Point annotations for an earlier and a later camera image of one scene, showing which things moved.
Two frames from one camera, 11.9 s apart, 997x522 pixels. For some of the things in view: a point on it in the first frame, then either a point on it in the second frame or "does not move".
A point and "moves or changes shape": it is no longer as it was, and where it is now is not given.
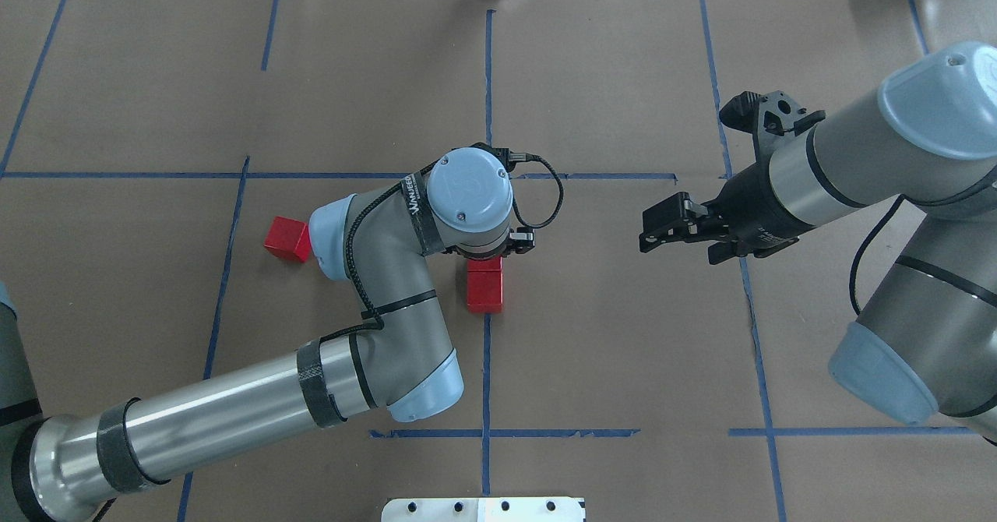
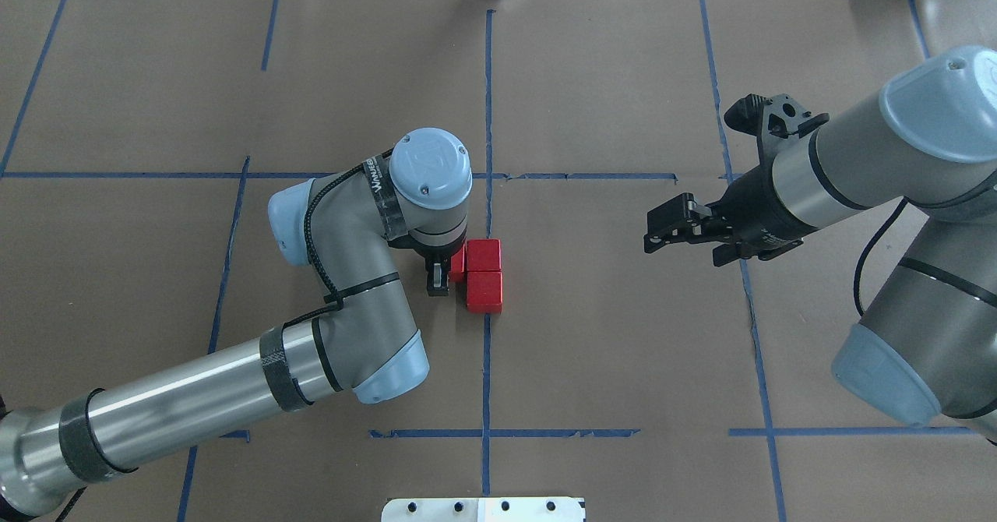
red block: [288, 238] moves or changes shape
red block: [484, 291] does not move
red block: [485, 265] does not move
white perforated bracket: [484, 509] does not move
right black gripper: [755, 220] does not move
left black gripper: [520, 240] to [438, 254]
